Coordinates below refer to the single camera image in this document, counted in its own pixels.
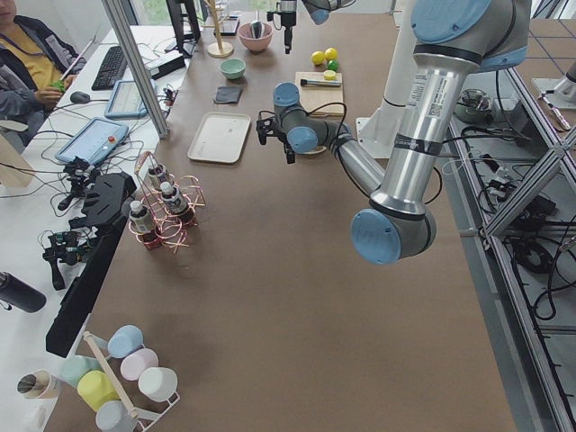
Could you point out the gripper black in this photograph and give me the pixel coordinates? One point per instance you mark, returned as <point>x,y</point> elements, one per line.
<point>286,21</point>
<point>284,142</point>

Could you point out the white round plate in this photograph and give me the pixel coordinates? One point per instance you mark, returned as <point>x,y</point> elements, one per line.
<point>315,151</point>

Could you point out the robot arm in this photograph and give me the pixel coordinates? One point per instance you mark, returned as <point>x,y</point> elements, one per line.
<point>319,11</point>
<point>453,39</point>

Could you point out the cream rabbit tray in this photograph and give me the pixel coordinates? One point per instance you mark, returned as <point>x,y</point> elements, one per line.
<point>220,138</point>

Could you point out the pink bowl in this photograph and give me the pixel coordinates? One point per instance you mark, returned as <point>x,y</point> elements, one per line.
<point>255,44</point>

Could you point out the yellow lemon lower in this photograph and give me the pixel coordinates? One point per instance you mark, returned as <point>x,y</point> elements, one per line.
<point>317,58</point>

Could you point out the yellow lemon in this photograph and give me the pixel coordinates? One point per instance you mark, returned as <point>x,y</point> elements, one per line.
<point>317,58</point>
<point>331,54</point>

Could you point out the yellow lemon upper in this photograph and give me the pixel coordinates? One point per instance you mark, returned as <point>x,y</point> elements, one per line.
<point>331,54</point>

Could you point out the steel muddler black tip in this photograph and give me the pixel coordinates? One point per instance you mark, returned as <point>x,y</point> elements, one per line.
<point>321,83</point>

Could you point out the grey folded cloth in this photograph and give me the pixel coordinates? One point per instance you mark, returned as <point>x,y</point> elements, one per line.
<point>228,94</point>

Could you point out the green lime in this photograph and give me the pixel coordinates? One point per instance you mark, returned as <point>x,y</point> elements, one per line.
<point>333,65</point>

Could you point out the bamboo cutting board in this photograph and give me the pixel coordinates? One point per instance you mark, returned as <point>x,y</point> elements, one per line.
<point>322,99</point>

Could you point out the half cut lemon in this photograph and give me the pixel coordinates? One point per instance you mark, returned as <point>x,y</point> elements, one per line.
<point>330,75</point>

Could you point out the green bowl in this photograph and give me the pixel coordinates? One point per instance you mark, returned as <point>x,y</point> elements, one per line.
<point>233,68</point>

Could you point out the wooden mug tree stand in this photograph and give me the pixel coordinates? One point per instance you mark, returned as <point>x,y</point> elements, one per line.
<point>220,49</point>

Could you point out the bottle upper in rack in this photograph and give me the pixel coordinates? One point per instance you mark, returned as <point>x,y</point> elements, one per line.
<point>158,175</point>

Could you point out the blue tablet far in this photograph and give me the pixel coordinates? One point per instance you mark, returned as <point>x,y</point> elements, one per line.
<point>125,102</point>

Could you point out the blue tablet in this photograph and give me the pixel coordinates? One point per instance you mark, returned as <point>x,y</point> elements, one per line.
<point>94,142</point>
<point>125,102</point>

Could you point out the blue tablet near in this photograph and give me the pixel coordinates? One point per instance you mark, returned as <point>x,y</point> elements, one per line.
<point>94,142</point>

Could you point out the black keyboard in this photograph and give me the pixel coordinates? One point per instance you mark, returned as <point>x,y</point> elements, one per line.
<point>111,70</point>

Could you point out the black long device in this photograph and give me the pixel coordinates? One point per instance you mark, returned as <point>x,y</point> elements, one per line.
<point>106,209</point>

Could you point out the computer mouse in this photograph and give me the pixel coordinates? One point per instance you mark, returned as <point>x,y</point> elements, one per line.
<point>79,97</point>

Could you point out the seated person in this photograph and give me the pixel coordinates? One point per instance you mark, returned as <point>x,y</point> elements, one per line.
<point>37,68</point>

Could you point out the blue cup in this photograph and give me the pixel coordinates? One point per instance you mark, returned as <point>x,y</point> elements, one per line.
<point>124,341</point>

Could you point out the pink cup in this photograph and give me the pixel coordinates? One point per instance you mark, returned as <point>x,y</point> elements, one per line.
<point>136,363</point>

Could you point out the white cup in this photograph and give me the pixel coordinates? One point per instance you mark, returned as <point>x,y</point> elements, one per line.
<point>158,383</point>

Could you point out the black water bottle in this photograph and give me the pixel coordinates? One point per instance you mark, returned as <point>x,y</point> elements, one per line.
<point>18,294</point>

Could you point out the green cup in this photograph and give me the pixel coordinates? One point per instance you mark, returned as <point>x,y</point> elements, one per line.
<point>76,367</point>

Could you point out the yellow cup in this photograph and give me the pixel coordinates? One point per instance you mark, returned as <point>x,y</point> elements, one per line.
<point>95,389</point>

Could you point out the grey cup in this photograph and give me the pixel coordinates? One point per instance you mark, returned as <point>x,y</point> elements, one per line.
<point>113,417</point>

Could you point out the paper cup with steel insert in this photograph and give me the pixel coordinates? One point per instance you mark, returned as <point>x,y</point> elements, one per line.
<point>39,385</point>

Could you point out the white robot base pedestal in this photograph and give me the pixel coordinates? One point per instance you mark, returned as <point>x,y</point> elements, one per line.
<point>376,134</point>

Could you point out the copper wire bottle rack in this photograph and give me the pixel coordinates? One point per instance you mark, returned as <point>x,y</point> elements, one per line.
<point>171,229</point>

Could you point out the aluminium frame post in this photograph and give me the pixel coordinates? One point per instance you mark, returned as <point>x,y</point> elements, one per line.
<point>122,30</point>

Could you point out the white wire cup rack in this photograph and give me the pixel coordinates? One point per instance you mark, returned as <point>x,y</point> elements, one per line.
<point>146,411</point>

